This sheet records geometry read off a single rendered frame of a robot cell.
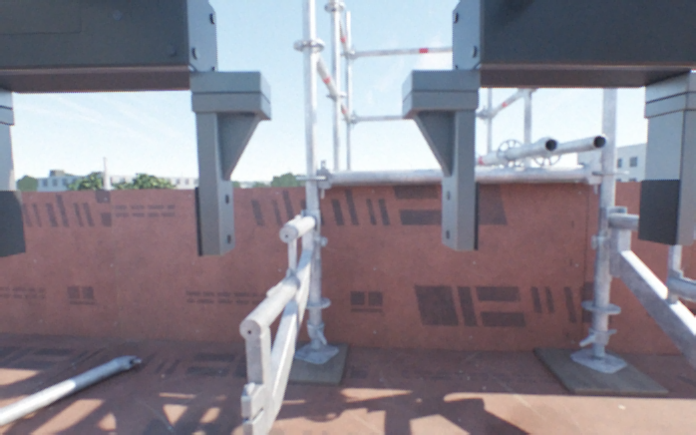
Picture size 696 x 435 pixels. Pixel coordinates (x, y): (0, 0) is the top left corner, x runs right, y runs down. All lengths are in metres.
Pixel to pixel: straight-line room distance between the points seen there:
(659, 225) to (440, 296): 1.30
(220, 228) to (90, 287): 1.86
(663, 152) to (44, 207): 2.15
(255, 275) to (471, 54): 1.47
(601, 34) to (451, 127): 0.09
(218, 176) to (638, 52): 0.24
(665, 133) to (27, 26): 0.37
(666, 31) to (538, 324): 1.49
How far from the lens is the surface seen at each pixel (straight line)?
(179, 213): 1.72
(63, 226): 2.10
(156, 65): 0.22
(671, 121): 0.29
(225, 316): 1.72
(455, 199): 0.21
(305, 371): 1.41
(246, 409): 0.84
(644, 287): 1.40
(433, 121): 0.22
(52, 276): 2.19
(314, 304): 1.43
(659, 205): 0.29
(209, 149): 0.21
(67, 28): 0.25
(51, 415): 1.54
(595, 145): 1.38
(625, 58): 0.25
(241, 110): 0.21
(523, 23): 0.23
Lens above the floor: 0.69
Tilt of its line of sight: 5 degrees down
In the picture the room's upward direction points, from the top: 1 degrees counter-clockwise
